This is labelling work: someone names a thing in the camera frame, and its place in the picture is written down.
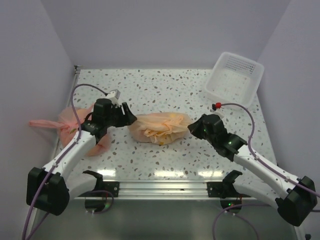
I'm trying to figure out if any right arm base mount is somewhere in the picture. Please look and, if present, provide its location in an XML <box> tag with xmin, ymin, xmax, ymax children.
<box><xmin>206</xmin><ymin>170</ymin><xmax>243</xmax><ymax>209</ymax></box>

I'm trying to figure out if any pink plastic bag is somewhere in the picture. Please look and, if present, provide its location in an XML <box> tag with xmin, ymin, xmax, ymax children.
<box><xmin>28</xmin><ymin>106</ymin><xmax>111</xmax><ymax>157</ymax></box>

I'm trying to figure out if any white plastic basket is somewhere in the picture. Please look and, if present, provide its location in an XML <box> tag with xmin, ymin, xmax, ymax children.
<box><xmin>204</xmin><ymin>52</ymin><xmax>265</xmax><ymax>108</ymax></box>

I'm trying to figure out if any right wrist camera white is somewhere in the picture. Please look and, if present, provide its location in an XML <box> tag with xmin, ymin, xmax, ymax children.
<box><xmin>211</xmin><ymin>102</ymin><xmax>225</xmax><ymax>119</ymax></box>

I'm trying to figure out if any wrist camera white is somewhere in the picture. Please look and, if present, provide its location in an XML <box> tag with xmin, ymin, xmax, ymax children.
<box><xmin>105</xmin><ymin>89</ymin><xmax>121</xmax><ymax>105</ymax></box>
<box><xmin>211</xmin><ymin>102</ymin><xmax>225</xmax><ymax>119</ymax></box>

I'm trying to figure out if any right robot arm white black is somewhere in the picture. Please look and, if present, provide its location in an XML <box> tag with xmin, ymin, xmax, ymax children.
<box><xmin>187</xmin><ymin>114</ymin><xmax>318</xmax><ymax>227</ymax></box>

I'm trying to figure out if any aluminium rail front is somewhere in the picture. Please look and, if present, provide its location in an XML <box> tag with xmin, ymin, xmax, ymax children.
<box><xmin>72</xmin><ymin>178</ymin><xmax>251</xmax><ymax>201</ymax></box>

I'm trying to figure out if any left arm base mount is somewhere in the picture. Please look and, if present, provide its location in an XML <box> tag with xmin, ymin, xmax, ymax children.
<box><xmin>82</xmin><ymin>170</ymin><xmax>120</xmax><ymax>215</ymax></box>

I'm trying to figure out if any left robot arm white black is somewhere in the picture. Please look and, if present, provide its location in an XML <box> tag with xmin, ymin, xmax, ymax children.
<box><xmin>26</xmin><ymin>98</ymin><xmax>137</xmax><ymax>216</ymax></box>

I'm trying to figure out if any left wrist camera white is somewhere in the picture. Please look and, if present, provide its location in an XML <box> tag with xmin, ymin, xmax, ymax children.
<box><xmin>105</xmin><ymin>89</ymin><xmax>121</xmax><ymax>105</ymax></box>

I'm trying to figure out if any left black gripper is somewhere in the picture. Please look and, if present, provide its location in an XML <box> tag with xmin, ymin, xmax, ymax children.
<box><xmin>104</xmin><ymin>102</ymin><xmax>137</xmax><ymax>128</ymax></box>

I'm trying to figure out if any orange plastic bag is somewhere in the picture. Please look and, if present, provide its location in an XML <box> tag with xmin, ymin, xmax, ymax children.
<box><xmin>128</xmin><ymin>112</ymin><xmax>192</xmax><ymax>146</ymax></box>

